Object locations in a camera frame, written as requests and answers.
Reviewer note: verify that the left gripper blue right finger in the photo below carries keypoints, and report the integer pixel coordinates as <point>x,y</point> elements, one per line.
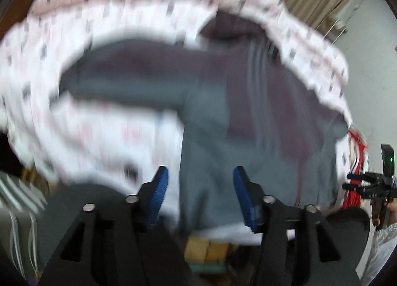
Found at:
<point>250,196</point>

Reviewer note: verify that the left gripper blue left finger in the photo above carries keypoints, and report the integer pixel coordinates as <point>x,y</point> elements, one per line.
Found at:
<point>151,196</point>

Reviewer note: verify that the purple grey hooded jacket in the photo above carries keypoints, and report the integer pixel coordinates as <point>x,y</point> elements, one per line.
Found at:
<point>240,106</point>

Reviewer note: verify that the person's right hand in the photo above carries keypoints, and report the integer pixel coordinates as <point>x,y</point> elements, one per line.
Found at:
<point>375,212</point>

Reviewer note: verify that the pink cat print duvet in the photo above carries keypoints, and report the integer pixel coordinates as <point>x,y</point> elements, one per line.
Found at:
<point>72,141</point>

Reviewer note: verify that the white wire rack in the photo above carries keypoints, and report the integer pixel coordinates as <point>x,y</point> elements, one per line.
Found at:
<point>332,27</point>

